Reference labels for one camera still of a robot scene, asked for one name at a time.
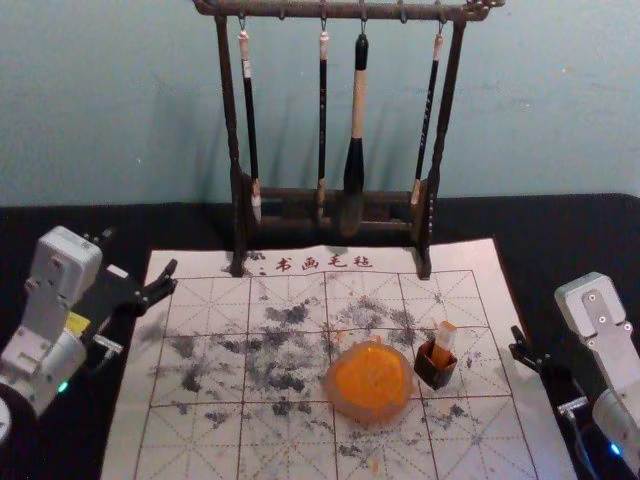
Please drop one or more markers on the dark wooden brush rack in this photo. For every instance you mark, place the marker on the dark wooden brush rack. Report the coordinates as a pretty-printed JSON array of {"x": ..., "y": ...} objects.
[{"x": 230, "y": 150}]

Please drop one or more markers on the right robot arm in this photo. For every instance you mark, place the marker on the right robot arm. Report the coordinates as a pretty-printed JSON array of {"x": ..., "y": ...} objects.
[{"x": 605, "y": 330}]

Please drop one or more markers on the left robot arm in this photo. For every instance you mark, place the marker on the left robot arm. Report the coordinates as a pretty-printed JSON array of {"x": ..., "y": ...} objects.
[{"x": 50, "y": 310}]

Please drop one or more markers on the white felt mat red grid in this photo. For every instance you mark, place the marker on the white felt mat red grid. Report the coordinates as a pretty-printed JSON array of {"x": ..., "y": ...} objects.
[{"x": 280, "y": 440}]

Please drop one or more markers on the large tan black calligraphy brush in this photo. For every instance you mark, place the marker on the large tan black calligraphy brush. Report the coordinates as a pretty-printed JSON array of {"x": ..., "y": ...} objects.
[{"x": 355, "y": 165}]

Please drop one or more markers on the orange and white stick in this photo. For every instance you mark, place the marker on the orange and white stick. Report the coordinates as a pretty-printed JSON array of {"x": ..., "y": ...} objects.
[{"x": 444, "y": 342}]

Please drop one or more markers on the small dark square cup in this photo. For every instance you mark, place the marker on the small dark square cup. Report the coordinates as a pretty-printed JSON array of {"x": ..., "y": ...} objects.
[{"x": 436, "y": 375}]

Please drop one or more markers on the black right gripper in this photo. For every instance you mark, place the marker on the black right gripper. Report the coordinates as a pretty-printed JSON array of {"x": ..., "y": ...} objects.
[{"x": 567, "y": 387}]

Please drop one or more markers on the orange paint dish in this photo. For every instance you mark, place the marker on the orange paint dish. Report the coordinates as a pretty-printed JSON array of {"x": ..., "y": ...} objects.
[{"x": 370, "y": 382}]

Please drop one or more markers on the black table cloth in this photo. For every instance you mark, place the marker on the black table cloth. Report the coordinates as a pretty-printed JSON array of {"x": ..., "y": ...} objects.
[{"x": 550, "y": 235}]

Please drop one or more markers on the thin black calligraphy brush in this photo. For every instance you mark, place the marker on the thin black calligraphy brush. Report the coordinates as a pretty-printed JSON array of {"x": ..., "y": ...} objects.
[
  {"x": 250, "y": 125},
  {"x": 426, "y": 130},
  {"x": 322, "y": 125}
]

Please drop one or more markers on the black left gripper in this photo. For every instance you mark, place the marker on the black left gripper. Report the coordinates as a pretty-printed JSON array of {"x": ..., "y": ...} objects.
[{"x": 107, "y": 300}]

